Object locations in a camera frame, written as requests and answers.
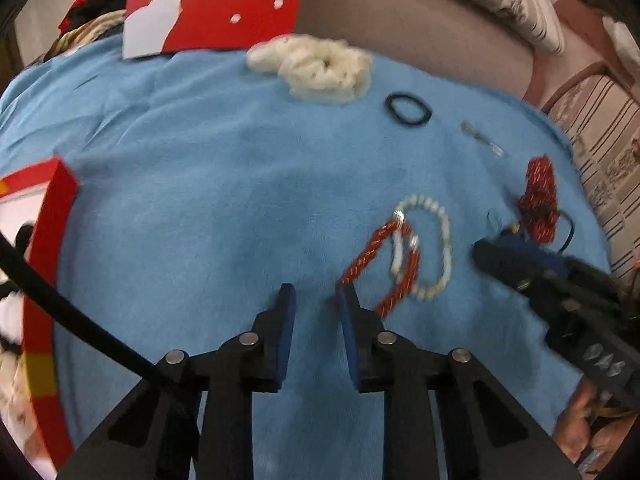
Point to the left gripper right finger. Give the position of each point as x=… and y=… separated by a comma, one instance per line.
x=360, y=329

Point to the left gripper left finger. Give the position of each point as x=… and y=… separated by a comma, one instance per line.
x=274, y=328

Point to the white fluffy scrunchie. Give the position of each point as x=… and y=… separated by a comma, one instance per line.
x=13, y=389

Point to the red jewelry tray box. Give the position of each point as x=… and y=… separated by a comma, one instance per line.
x=35, y=204

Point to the right hand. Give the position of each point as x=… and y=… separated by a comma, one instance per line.
x=572, y=432

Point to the blue towel cloth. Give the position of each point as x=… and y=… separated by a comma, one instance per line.
x=204, y=186

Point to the striped cushion right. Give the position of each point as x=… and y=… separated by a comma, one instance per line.
x=601, y=119

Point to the silver hair clip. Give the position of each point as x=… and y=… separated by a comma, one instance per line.
x=469, y=130

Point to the cream fluffy scrunchie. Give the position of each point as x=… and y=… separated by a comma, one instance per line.
x=319, y=70

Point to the red box lid with flowers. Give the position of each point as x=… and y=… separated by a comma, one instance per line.
x=154, y=27

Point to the dark clothes pile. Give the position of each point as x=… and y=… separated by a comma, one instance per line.
x=85, y=22

